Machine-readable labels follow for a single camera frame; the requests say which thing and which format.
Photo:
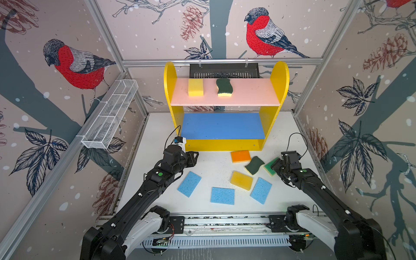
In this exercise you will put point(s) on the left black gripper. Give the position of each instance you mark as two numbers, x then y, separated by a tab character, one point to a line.
192	161

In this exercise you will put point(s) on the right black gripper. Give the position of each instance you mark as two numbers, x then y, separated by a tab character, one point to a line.
275	166

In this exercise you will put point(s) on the bright green sponge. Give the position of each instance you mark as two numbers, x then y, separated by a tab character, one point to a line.
268	167

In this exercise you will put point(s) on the dark green wavy sponge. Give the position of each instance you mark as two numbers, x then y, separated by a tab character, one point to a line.
254	165
225	89

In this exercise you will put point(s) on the yellow orange-tinted sponge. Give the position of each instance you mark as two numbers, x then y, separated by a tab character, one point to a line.
241	180

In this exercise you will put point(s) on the plain yellow sponge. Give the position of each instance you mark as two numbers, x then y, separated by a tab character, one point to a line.
195	87

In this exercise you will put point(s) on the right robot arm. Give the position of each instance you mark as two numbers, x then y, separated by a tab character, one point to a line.
347	233

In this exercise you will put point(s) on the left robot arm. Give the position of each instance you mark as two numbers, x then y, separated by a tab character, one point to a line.
137	219

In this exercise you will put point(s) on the yellow shelf unit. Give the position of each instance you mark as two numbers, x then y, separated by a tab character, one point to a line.
230	130

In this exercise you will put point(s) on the left blue sponge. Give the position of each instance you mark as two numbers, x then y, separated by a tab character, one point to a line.
189	184

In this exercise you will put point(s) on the blue sponge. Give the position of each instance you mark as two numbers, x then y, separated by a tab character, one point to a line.
189	184
261	190
222	196

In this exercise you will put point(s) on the right blue sponge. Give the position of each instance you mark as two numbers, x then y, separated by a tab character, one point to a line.
261	190

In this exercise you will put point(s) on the orange sponge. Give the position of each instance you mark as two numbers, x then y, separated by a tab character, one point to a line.
240	156

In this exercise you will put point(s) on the middle blue sponge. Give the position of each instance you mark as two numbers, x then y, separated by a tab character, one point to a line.
222	196

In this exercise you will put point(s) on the black perforated metal tray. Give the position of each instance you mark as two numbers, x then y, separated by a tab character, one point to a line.
225	70

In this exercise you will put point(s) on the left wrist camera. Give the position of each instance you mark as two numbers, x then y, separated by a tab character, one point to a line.
179	140

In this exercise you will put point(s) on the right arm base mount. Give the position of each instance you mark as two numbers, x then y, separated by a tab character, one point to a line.
277	223

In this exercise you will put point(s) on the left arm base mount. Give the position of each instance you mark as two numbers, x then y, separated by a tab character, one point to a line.
175	226

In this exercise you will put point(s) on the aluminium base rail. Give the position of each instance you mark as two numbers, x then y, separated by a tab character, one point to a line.
224	224

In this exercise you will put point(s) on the white wire mesh basket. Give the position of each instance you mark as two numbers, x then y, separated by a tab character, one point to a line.
106	123

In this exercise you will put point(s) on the horizontal aluminium frame bar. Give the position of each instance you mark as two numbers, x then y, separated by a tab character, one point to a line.
291	61

